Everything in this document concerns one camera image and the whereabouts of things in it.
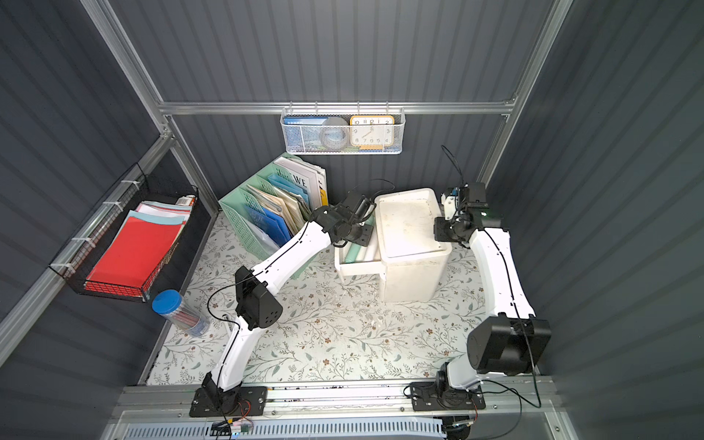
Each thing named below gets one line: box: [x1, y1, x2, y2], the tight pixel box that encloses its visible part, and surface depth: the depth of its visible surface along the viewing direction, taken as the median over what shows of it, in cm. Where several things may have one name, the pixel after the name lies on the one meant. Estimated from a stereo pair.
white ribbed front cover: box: [121, 419, 450, 440], surface depth 71 cm
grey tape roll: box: [319, 116, 350, 151], surface depth 89 cm
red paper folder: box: [84, 216, 185, 297], surface depth 72 cm
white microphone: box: [355, 245, 369, 263], surface depth 88 cm
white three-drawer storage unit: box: [374, 187, 453, 303], surface depth 84 cm
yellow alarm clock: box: [349, 115, 396, 152], surface depth 90 cm
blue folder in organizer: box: [244, 204, 292, 248], surface depth 91 cm
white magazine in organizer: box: [274, 156, 330, 210], surface depth 99 cm
